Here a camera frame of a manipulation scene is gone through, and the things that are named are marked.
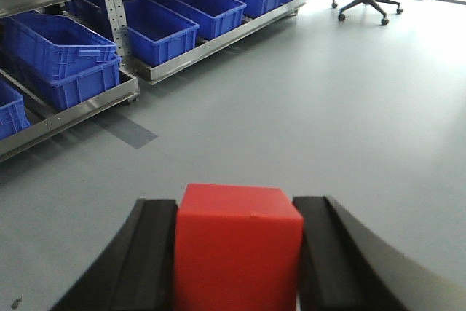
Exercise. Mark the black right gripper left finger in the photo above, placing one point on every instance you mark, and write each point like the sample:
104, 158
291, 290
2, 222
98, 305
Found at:
135, 270

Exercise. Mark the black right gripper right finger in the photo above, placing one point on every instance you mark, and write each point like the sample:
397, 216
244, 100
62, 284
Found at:
346, 266

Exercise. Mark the red cube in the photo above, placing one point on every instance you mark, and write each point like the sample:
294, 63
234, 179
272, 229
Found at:
236, 248

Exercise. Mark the blue crate under tilted one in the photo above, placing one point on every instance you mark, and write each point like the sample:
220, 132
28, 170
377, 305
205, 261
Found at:
71, 91

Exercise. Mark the blue crate far left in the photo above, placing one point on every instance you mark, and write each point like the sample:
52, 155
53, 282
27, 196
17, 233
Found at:
13, 116

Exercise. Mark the blue crate front of rack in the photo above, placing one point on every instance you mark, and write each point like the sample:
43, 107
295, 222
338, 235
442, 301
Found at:
156, 33

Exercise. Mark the steel roller rack right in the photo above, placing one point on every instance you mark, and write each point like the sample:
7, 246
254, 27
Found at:
134, 68

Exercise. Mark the steel roller rack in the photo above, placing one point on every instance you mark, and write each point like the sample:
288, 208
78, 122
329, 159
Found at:
47, 121
134, 68

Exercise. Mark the steel roller rack left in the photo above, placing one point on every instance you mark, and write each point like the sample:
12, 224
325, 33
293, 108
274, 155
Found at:
47, 121

